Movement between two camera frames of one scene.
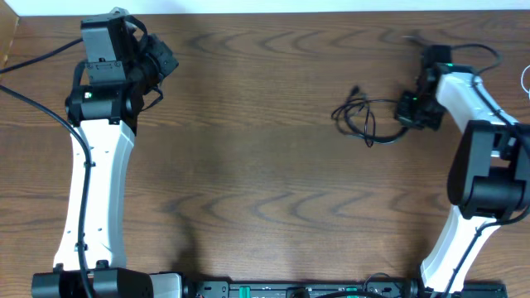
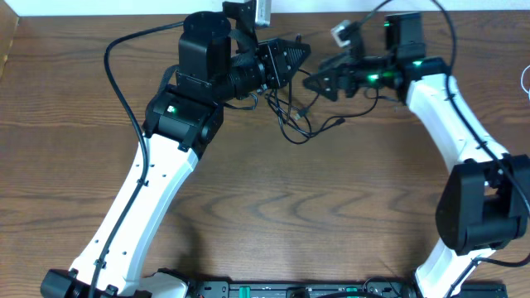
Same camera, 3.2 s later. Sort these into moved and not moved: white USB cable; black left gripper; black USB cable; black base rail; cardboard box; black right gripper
Moved: black left gripper; black right gripper; black USB cable
Not moved: cardboard box; black base rail; white USB cable
